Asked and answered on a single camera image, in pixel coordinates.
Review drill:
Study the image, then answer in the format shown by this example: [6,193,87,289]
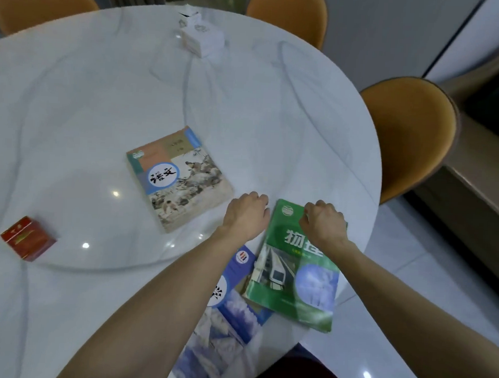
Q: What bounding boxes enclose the person's left hand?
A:
[221,190,272,244]

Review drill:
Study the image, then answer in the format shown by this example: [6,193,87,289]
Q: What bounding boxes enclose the small red box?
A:
[0,215,58,263]

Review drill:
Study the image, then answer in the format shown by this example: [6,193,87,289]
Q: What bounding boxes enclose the textbook with painted cover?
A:
[122,123,238,237]

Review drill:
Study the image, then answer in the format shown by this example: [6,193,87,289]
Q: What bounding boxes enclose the blue textbook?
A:
[171,241,277,378]

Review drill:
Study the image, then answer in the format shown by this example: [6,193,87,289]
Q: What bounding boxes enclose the small white box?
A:
[174,4,202,30]

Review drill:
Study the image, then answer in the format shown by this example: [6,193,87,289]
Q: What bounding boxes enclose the low wooden cabinet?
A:
[406,37,499,290]

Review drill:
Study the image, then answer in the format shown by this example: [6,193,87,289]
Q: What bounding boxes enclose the orange chair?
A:
[0,0,101,41]
[244,0,329,51]
[354,74,463,209]

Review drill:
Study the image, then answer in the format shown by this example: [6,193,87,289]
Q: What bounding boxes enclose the person's left forearm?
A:
[55,218,240,378]

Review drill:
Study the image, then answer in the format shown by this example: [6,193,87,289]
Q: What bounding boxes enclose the person's right forearm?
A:
[314,237,499,378]

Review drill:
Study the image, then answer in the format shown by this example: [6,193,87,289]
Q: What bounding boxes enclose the person's dark red trousers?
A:
[240,341,347,378]

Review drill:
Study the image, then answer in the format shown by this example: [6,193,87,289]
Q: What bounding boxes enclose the green textbook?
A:
[241,197,350,335]

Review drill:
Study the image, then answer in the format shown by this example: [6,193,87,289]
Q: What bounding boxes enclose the round glass turntable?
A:
[0,0,293,282]

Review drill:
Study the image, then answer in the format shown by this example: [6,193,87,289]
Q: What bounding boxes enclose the white tissue box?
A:
[179,20,226,60]

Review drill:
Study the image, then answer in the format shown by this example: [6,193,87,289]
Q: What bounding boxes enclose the person's right hand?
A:
[297,199,350,253]

